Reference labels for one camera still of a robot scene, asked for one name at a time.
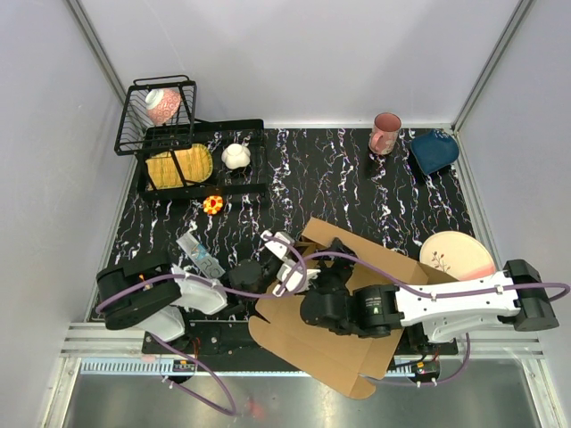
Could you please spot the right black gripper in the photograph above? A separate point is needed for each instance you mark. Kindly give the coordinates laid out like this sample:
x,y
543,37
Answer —
x,y
342,267

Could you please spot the brown cardboard box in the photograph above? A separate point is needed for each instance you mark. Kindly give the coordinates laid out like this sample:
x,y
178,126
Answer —
x,y
342,362

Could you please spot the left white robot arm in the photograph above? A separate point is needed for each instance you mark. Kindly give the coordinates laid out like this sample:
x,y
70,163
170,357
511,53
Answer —
x,y
151,294

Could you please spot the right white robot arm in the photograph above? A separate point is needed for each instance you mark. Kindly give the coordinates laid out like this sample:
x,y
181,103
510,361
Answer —
x,y
515,296

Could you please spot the blue grey carton box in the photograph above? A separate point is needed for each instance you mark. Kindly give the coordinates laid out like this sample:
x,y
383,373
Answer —
x,y
202,259

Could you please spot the red yellow flower toy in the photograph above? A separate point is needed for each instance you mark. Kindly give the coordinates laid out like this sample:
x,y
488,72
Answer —
x,y
213,204

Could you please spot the pink cream round plate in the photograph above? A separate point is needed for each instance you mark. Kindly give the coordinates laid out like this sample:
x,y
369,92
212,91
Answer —
x,y
458,255

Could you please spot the yellow woven plate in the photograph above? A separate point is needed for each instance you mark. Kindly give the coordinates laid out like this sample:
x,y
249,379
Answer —
x,y
185,166

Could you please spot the pink ceramic mug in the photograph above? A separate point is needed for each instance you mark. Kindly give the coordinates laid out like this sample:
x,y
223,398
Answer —
x,y
385,131

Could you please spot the dark blue dish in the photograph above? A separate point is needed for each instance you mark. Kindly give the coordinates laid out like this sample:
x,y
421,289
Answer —
x,y
434,150

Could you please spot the pink patterned bowl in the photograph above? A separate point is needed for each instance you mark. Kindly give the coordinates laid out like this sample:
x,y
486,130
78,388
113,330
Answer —
x,y
162,104

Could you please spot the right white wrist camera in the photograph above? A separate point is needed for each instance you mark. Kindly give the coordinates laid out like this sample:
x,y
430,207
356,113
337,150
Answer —
x,y
292,280

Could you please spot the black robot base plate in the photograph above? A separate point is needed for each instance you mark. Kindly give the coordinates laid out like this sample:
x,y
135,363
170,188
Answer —
x,y
229,347

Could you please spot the black wire dish rack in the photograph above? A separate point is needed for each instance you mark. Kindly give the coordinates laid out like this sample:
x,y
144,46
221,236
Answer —
x,y
139,137

